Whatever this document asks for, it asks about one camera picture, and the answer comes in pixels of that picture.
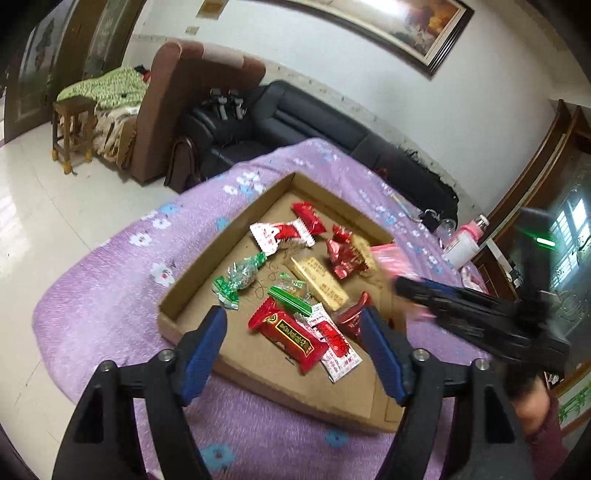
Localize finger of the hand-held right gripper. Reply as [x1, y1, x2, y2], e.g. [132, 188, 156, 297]
[406, 298, 518, 357]
[394, 276, 518, 324]

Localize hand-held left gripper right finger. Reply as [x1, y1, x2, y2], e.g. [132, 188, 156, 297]
[359, 305, 539, 480]

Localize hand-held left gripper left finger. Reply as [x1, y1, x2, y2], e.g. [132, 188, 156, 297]
[51, 305, 229, 480]

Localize cardboard box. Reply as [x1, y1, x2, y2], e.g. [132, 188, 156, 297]
[157, 172, 407, 435]

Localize white red printed packet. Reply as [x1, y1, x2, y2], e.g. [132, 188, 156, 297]
[295, 302, 362, 383]

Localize shiny dark red packet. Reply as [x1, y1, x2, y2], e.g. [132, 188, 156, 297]
[333, 292, 375, 342]

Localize pink snack packet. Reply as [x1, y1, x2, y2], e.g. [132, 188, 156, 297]
[369, 244, 435, 324]

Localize green silver twist candy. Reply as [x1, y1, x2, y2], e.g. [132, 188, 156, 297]
[211, 253, 267, 309]

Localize red bar with gold label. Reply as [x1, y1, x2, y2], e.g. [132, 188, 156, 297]
[248, 296, 328, 376]

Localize short cream gold packet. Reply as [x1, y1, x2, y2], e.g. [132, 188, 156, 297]
[351, 234, 379, 278]

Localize cream gold bar packet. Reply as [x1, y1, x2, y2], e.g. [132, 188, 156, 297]
[288, 257, 349, 311]

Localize green-edged clear candy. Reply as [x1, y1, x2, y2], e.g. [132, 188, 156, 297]
[268, 272, 315, 317]

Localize dark red gold-emblem snack packet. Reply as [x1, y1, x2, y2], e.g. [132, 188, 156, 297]
[325, 237, 370, 281]

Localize white red zigzag-edged packet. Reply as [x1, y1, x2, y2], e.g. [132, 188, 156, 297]
[249, 219, 316, 256]

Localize small red candy packet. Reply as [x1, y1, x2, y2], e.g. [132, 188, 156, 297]
[291, 202, 328, 235]

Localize person's right forearm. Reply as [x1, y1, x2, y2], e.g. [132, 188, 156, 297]
[526, 401, 571, 480]

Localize person's right hand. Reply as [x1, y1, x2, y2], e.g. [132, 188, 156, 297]
[510, 378, 552, 437]

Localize white jar with pink lid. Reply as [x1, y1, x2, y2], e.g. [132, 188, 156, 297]
[445, 213, 489, 271]

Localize yellow blue booklet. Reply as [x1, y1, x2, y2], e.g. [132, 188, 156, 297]
[390, 193, 423, 220]

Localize purple floral tablecloth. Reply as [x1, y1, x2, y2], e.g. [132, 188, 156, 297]
[32, 137, 509, 480]

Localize wooden cabinet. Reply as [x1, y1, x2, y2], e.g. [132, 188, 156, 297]
[471, 99, 591, 435]

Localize brown handbag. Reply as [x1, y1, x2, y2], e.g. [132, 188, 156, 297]
[165, 136, 204, 192]

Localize black sofa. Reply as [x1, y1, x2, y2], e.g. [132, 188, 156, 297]
[178, 80, 460, 227]

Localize brown armchair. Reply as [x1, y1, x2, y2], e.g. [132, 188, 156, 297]
[129, 39, 267, 185]

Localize black grey devices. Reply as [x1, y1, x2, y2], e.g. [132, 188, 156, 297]
[209, 88, 245, 121]

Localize framed painting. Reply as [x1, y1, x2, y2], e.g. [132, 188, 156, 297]
[259, 0, 475, 78]

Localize wooden stool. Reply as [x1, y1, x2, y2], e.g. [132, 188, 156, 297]
[51, 96, 98, 175]

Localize green patterned blanket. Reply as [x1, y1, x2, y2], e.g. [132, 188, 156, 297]
[56, 65, 153, 112]

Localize wooden door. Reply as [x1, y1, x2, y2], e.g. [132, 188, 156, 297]
[4, 0, 148, 139]

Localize small wall plaque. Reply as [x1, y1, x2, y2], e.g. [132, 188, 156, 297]
[196, 0, 227, 19]

